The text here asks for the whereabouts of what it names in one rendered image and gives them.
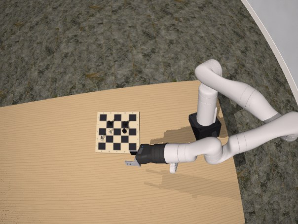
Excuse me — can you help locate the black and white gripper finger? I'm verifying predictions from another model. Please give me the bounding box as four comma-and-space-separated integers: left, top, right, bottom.
130, 150, 137, 155
125, 158, 141, 167

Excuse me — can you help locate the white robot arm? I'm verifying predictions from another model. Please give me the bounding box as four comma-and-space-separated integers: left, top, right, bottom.
178, 59, 298, 165

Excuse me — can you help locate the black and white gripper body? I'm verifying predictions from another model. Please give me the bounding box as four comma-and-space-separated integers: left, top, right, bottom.
135, 143, 180, 173

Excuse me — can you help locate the chessboard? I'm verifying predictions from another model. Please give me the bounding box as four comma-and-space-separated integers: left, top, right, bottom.
95, 112, 140, 153

